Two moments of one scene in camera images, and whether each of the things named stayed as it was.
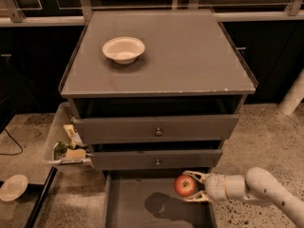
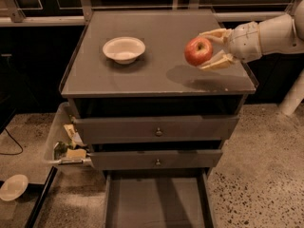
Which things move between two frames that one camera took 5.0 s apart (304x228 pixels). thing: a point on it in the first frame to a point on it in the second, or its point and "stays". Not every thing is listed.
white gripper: [215, 187] to [244, 42]
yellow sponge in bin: [76, 154] stays
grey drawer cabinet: [155, 91] stays
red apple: [185, 185] to [198, 50]
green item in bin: [60, 149] stays
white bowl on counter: [124, 49] stays
